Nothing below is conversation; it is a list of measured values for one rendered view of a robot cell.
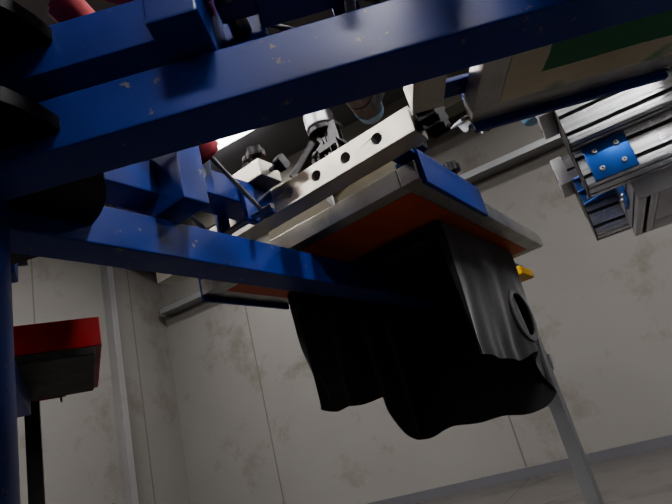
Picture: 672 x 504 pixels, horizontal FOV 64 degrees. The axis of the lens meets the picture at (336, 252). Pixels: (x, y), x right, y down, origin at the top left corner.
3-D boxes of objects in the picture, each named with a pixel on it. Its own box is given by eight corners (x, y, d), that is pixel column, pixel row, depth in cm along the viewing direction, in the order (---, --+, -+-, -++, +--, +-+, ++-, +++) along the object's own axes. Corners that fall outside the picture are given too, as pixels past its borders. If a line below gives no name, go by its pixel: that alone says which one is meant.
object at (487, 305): (527, 385, 145) (482, 262, 157) (559, 376, 141) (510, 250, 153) (458, 396, 108) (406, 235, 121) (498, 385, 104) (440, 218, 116)
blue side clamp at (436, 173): (468, 225, 121) (458, 197, 124) (489, 215, 119) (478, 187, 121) (403, 194, 97) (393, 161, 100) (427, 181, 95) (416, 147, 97)
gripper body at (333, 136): (340, 157, 126) (328, 114, 130) (313, 174, 130) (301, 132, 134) (359, 166, 132) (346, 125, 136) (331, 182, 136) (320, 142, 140)
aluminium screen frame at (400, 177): (380, 314, 187) (377, 303, 189) (543, 246, 158) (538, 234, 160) (202, 295, 124) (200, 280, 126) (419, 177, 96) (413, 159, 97)
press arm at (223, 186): (254, 225, 106) (249, 203, 108) (276, 212, 103) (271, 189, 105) (183, 207, 92) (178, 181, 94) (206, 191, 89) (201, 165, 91)
